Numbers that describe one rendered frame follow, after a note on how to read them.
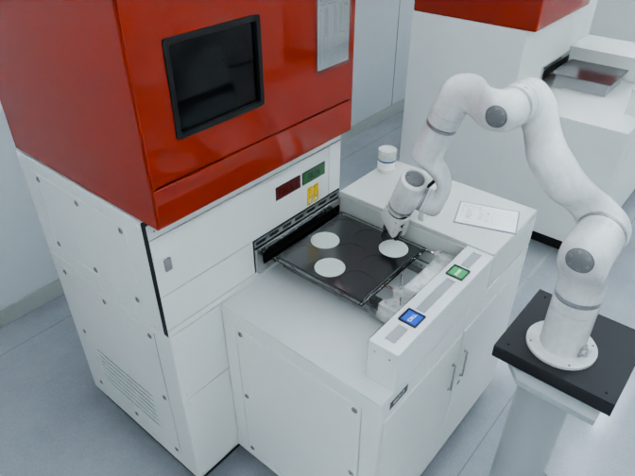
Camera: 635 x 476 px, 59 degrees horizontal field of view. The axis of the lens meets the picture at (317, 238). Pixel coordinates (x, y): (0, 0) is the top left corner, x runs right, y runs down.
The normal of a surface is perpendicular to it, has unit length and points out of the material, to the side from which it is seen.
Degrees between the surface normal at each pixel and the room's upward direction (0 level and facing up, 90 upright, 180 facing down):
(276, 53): 90
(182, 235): 90
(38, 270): 90
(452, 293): 0
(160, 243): 90
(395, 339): 0
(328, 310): 0
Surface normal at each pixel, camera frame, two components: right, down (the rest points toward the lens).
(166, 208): 0.76, 0.37
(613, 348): 0.00, -0.83
